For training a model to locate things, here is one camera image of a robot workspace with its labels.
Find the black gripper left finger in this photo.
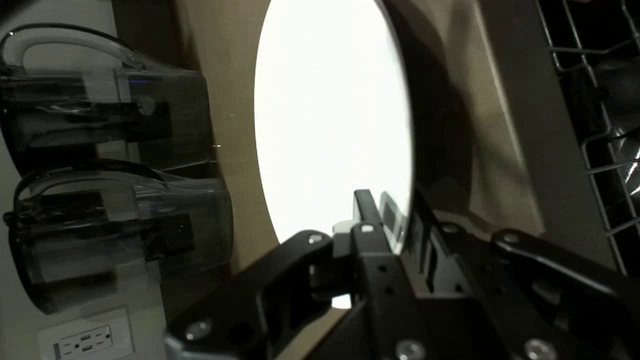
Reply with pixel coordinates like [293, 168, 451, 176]
[166, 189, 418, 360]

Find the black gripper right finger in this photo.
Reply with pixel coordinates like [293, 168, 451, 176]
[406, 189, 640, 360]

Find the white round plate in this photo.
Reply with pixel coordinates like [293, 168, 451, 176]
[251, 0, 415, 256]

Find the black coffee maker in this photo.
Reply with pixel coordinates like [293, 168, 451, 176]
[0, 22, 236, 317]

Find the silver wire dishwasher rack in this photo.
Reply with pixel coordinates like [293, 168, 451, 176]
[536, 0, 640, 277]

